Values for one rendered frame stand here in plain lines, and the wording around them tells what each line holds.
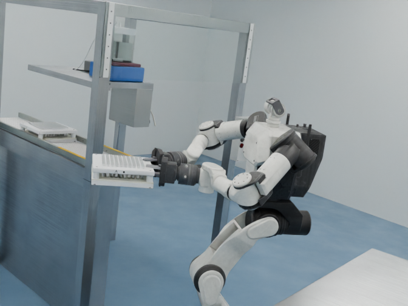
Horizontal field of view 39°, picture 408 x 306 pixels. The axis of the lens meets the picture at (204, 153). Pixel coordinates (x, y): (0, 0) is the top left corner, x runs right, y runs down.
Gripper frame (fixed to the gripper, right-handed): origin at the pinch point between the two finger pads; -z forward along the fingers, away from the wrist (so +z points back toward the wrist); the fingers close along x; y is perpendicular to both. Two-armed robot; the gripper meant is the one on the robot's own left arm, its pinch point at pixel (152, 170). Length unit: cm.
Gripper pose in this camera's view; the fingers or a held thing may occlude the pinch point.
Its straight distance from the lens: 237.9
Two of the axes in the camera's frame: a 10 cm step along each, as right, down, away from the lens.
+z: 9.9, 1.3, 0.8
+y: -0.5, -2.1, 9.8
